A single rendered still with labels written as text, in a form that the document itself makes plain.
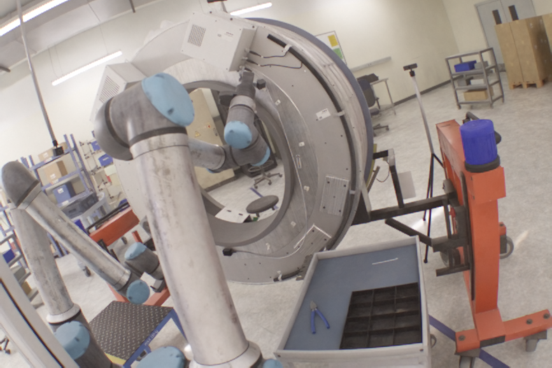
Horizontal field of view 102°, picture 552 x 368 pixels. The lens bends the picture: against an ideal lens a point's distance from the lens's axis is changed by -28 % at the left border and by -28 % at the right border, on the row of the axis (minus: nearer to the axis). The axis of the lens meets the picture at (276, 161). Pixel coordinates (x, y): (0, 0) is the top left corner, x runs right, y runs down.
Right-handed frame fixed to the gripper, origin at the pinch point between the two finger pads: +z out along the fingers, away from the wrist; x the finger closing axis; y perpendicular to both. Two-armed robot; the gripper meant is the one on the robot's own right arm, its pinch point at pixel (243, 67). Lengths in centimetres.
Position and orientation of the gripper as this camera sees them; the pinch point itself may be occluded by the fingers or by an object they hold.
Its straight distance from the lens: 126.7
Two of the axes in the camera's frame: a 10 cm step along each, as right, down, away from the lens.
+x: 1.4, -5.6, -8.2
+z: 0.6, -8.2, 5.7
